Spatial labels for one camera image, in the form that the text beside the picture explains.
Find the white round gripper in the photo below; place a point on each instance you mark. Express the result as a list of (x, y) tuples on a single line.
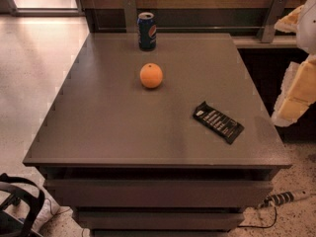
[(308, 25)]

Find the black rxbar chocolate wrapper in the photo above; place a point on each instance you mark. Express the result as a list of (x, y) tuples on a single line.
[(228, 128)]

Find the blue pepsi can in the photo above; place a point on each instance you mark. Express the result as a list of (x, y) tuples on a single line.
[(146, 31)]

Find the white power strip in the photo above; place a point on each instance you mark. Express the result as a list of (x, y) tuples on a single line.
[(283, 198)]

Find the orange fruit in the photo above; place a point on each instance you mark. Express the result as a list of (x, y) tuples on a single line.
[(151, 75)]

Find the lower grey drawer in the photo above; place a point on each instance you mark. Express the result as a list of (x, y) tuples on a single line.
[(182, 221)]

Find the grey drawer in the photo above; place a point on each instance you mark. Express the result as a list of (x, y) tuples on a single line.
[(182, 221), (158, 193)]

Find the upper grey drawer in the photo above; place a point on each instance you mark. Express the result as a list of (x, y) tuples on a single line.
[(158, 193)]

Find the white cloth on floor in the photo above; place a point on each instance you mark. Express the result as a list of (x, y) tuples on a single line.
[(49, 209)]

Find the left metal wall bracket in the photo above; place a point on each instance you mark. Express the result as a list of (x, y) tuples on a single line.
[(130, 15)]

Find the horizontal metal rail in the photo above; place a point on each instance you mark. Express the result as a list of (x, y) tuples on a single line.
[(187, 29)]

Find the window frame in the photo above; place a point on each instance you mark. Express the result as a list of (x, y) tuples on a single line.
[(43, 8)]

